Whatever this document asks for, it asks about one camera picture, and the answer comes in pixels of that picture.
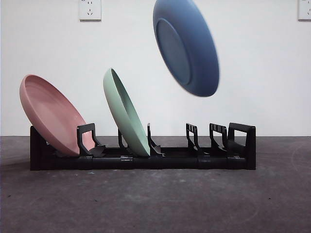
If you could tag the pink plastic plate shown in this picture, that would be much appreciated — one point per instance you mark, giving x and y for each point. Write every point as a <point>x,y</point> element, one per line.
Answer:
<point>48,109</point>

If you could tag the green plastic plate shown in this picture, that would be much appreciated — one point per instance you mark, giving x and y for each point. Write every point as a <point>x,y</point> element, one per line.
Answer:
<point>126,116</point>

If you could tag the white wall socket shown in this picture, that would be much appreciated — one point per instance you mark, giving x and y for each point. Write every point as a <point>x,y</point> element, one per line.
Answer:
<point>305,9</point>
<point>90,9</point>

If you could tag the blue plastic plate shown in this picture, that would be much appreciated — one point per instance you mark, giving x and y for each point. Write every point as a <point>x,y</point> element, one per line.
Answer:
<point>194,48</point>

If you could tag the black plastic dish rack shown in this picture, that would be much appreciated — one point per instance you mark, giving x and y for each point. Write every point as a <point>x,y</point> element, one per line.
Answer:
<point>170,163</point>

